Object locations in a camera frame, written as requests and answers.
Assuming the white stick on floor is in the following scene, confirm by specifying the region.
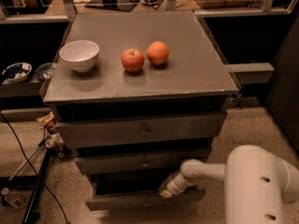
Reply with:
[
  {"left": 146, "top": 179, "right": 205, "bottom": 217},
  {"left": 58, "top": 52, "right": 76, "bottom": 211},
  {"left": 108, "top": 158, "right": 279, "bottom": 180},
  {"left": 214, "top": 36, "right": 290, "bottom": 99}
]
[{"left": 8, "top": 141, "right": 43, "bottom": 181}]

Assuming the blue patterned bowl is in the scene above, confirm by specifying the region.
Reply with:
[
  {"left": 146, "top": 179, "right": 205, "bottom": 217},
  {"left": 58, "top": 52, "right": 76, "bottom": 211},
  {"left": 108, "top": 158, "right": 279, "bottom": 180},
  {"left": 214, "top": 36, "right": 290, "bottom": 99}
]
[{"left": 2, "top": 63, "right": 32, "bottom": 82}]

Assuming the white ceramic bowl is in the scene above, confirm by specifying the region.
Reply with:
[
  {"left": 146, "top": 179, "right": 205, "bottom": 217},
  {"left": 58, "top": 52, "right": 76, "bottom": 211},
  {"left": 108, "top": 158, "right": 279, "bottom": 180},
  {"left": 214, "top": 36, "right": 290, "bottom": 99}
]
[{"left": 59, "top": 40, "right": 99, "bottom": 73}]

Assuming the small dark bowl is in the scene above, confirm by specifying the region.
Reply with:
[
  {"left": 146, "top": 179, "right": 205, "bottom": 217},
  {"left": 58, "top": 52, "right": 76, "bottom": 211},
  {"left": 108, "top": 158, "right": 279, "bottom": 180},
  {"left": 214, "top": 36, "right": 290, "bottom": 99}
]
[{"left": 35, "top": 63, "right": 55, "bottom": 81}]

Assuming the grey top drawer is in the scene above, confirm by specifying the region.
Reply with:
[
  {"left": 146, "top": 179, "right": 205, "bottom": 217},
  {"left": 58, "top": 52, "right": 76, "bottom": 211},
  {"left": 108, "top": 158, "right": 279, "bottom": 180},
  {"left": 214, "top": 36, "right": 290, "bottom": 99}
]
[{"left": 57, "top": 111, "right": 226, "bottom": 148}]

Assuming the plastic bottle on floor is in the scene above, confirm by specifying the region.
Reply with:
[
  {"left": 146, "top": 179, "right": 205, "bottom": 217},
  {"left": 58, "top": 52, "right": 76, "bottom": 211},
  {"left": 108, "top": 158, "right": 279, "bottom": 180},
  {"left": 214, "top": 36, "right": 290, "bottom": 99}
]
[{"left": 1, "top": 188, "right": 26, "bottom": 208}]

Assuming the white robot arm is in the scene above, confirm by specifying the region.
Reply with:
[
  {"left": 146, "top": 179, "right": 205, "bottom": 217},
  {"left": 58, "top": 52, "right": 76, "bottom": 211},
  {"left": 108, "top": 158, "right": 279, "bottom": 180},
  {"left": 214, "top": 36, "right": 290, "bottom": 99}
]
[{"left": 159, "top": 145, "right": 299, "bottom": 224}]

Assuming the snack wrapper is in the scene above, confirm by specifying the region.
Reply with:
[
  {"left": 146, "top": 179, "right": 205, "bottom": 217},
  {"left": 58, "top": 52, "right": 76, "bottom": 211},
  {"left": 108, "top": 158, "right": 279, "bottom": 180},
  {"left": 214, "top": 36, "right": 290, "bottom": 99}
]
[{"left": 36, "top": 112, "right": 55, "bottom": 130}]

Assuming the grey middle drawer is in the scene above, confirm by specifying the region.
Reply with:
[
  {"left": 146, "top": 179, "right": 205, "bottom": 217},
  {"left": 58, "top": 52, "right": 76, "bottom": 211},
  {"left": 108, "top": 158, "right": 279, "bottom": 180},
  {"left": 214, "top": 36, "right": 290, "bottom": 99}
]
[{"left": 75, "top": 147, "right": 210, "bottom": 175}]

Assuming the grey drawer cabinet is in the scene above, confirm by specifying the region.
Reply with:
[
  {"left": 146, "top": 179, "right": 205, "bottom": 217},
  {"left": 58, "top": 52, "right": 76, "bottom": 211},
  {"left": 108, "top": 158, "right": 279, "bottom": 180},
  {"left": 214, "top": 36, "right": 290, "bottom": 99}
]
[{"left": 44, "top": 11, "right": 237, "bottom": 210}]

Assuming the grey drawer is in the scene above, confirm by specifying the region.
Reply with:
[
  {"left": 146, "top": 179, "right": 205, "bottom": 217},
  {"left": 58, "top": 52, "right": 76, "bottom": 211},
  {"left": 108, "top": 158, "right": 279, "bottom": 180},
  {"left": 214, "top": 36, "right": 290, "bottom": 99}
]
[
  {"left": 75, "top": 147, "right": 210, "bottom": 175},
  {"left": 57, "top": 111, "right": 226, "bottom": 148},
  {"left": 85, "top": 168, "right": 206, "bottom": 211}
]

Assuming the black tripod leg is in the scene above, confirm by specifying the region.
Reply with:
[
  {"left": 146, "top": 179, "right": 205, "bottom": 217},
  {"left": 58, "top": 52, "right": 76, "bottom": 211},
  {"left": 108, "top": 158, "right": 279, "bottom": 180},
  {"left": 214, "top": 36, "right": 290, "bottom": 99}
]
[{"left": 21, "top": 149, "right": 51, "bottom": 224}]

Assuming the black floor cable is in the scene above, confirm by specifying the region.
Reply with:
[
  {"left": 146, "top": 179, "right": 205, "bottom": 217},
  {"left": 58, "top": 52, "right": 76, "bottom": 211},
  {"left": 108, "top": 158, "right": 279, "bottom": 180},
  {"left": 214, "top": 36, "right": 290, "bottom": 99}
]
[{"left": 0, "top": 112, "right": 71, "bottom": 224}]

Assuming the grey bottom drawer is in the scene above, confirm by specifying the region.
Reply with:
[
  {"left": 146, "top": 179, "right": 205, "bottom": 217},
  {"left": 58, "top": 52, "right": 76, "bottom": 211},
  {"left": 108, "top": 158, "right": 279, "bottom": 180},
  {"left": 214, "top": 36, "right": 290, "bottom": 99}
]
[{"left": 85, "top": 168, "right": 206, "bottom": 211}]

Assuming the grey side shelf block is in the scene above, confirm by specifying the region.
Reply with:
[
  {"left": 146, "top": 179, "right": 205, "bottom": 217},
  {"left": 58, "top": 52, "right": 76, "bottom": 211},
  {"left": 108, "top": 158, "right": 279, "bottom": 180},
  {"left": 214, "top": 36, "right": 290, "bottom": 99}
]
[{"left": 226, "top": 63, "right": 275, "bottom": 85}]

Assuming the red apple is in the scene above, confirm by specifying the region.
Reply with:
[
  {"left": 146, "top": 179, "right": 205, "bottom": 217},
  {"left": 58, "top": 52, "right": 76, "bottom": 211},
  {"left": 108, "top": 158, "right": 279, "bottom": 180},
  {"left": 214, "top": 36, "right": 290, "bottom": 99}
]
[{"left": 121, "top": 49, "right": 145, "bottom": 73}]

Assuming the black monitor stand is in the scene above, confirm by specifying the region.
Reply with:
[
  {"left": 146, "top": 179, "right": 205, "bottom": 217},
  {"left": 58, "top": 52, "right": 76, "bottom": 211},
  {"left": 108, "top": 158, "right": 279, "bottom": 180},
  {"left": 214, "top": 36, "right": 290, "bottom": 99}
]
[{"left": 85, "top": 0, "right": 137, "bottom": 12}]

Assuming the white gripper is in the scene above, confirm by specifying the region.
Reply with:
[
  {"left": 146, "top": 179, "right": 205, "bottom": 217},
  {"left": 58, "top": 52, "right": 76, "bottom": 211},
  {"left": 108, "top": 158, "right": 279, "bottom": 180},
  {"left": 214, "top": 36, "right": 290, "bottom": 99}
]
[{"left": 158, "top": 171, "right": 193, "bottom": 199}]

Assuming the orange fruit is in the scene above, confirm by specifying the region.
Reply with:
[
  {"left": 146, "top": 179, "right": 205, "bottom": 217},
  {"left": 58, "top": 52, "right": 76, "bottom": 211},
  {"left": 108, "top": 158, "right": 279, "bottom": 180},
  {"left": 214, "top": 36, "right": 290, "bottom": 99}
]
[{"left": 147, "top": 41, "right": 169, "bottom": 65}]

